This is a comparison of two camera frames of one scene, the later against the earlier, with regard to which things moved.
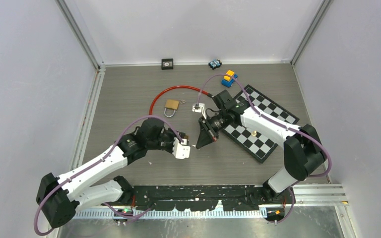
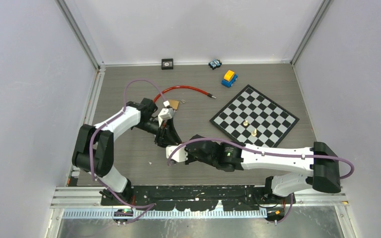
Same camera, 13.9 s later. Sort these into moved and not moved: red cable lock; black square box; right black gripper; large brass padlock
Moved: right black gripper
Not moved: black square box; large brass padlock; red cable lock
